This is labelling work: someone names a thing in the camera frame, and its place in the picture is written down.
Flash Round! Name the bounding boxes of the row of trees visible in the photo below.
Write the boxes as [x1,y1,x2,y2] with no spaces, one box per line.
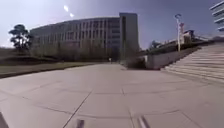
[29,39,118,63]

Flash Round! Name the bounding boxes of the robot's own part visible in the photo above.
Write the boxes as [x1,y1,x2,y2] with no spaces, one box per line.
[75,119,86,128]
[137,115,151,128]

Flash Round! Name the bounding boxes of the large grey office building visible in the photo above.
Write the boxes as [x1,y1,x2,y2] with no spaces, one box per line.
[29,12,141,63]

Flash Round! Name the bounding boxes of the grey concrete wall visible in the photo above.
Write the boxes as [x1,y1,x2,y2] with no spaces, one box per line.
[144,45,202,71]

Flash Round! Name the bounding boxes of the grass strip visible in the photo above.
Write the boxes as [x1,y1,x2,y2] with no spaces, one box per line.
[0,61,98,77]

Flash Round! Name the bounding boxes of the lamp post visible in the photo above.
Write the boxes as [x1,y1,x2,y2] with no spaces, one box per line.
[174,13,185,53]

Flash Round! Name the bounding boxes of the dark pine tree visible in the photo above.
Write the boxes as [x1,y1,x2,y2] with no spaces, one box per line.
[8,23,34,55]

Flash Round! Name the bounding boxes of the low tan building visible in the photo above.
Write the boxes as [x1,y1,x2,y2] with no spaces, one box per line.
[181,29,215,44]

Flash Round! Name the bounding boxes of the dark kerb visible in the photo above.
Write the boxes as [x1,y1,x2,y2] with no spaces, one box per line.
[0,67,68,80]

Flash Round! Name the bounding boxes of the grey stone slab plaza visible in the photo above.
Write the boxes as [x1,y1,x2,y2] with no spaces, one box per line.
[0,63,224,128]

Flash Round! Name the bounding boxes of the wide stone stairs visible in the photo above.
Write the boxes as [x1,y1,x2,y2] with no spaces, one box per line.
[161,42,224,83]

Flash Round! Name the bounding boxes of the wide white banded building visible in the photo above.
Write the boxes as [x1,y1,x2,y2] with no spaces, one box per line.
[209,0,224,33]

